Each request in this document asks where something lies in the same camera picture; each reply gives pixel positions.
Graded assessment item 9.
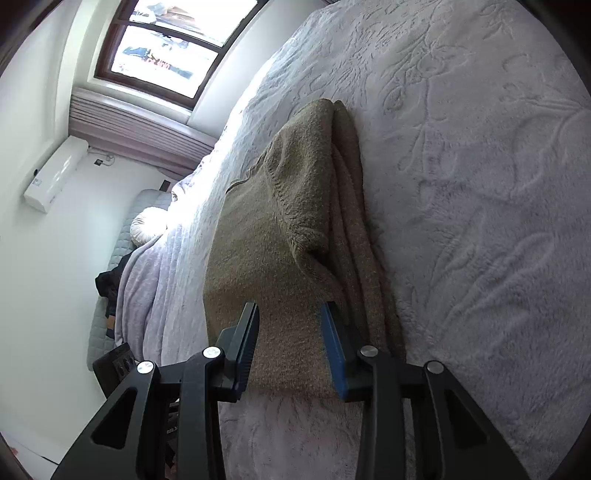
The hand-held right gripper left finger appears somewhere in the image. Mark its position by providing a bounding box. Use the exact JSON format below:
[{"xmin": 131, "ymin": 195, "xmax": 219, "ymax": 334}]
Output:
[{"xmin": 50, "ymin": 302, "xmax": 262, "ymax": 480}]

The black furniture piece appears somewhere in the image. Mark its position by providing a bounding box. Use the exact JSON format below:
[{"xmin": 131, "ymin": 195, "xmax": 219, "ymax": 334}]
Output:
[{"xmin": 92, "ymin": 344, "xmax": 139, "ymax": 398}]

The dark cloth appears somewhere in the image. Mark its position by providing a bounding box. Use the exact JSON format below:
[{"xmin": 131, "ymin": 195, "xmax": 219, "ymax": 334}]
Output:
[{"xmin": 95, "ymin": 253, "xmax": 134, "ymax": 301}]

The brown knitted sweater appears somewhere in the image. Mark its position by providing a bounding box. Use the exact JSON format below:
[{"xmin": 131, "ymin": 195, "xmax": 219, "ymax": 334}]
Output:
[{"xmin": 203, "ymin": 98, "xmax": 407, "ymax": 401}]

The white air conditioner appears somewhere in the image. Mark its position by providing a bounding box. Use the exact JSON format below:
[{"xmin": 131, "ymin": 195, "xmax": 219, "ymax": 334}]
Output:
[{"xmin": 24, "ymin": 136, "xmax": 89, "ymax": 214}]

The brown framed window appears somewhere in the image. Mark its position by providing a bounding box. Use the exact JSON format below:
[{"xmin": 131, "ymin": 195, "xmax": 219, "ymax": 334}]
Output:
[{"xmin": 95, "ymin": 0, "xmax": 273, "ymax": 110}]

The lavender pleated curtain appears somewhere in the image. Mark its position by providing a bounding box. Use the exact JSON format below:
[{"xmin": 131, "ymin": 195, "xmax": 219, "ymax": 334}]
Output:
[{"xmin": 68, "ymin": 89, "xmax": 218, "ymax": 178}]

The grey quilted headboard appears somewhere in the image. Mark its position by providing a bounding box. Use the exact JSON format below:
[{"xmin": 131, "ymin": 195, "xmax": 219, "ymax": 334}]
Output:
[{"xmin": 87, "ymin": 188, "xmax": 174, "ymax": 372}]

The lavender embossed bed blanket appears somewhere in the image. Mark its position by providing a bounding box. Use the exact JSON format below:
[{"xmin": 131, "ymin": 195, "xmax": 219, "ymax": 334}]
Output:
[{"xmin": 113, "ymin": 0, "xmax": 585, "ymax": 480}]

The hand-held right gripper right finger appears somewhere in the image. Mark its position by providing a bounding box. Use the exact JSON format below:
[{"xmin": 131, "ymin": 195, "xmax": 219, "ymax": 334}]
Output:
[{"xmin": 321, "ymin": 301, "xmax": 532, "ymax": 480}]

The white pillow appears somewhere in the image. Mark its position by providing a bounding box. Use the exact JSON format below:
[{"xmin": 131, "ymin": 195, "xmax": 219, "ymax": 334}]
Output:
[{"xmin": 130, "ymin": 207, "xmax": 169, "ymax": 245}]

